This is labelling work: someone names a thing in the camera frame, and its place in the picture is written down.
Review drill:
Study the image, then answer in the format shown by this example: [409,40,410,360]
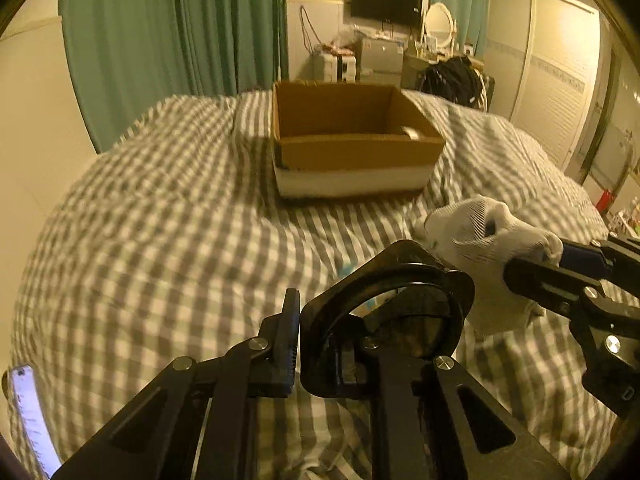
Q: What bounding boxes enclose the white knitted glove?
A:
[423,195,563,337]

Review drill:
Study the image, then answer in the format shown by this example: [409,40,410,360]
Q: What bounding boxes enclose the red fire extinguisher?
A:
[596,190,615,216]

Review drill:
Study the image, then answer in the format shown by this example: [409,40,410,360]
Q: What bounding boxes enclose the glowing phone screen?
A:
[9,365,62,479]

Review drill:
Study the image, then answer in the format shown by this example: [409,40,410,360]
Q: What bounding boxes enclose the grey white checkered blanket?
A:
[11,91,615,479]

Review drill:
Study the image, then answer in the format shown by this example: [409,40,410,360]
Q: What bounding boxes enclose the white sliding wardrobe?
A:
[484,0,601,170]

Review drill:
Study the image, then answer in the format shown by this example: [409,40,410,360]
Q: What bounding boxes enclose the black clothes on chair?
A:
[419,56,485,110]

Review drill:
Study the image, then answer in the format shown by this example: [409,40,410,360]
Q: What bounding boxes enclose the white oval vanity mirror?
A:
[423,2,457,52]

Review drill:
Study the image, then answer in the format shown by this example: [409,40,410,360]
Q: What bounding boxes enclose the open cardboard box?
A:
[271,81,446,200]

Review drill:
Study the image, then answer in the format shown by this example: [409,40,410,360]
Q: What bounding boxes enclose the grey mini fridge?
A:
[356,37,404,87]

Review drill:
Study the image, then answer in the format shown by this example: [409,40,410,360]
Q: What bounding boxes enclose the white suitcase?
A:
[314,52,357,82]

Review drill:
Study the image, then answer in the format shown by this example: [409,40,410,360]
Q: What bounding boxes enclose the black wall television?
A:
[350,0,423,29]

